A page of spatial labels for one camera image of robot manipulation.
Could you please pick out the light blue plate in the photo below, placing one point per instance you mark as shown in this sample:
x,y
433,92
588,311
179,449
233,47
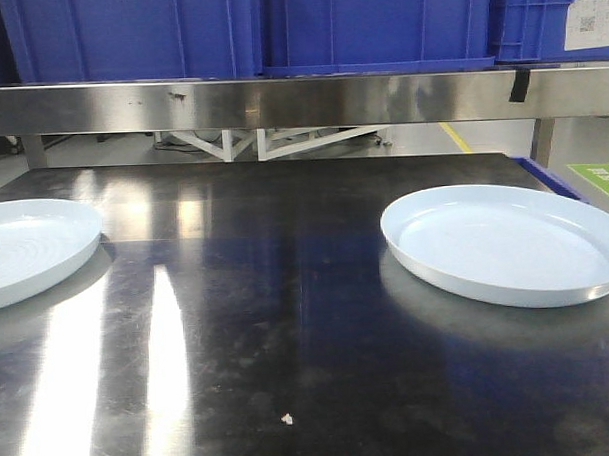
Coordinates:
x,y
42,242
510,246

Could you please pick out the small white paper scrap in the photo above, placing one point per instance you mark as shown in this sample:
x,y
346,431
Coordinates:
x,y
287,419

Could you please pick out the large blue crate middle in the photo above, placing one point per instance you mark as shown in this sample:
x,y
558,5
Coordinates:
x,y
310,37

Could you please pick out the large blue crate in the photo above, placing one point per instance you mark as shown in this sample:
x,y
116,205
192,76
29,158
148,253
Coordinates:
x,y
107,40
310,37

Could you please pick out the black tape strip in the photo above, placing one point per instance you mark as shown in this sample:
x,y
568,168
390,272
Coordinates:
x,y
520,85

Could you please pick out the blue bin beside table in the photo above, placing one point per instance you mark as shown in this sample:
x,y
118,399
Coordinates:
x,y
554,182

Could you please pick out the large blue crate left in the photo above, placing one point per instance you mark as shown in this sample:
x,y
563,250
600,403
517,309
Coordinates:
x,y
107,40

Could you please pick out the blue crate with label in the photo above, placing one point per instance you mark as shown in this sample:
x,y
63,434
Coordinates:
x,y
540,31

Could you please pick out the white metal frame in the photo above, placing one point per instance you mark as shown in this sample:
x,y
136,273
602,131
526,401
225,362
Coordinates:
x,y
227,145

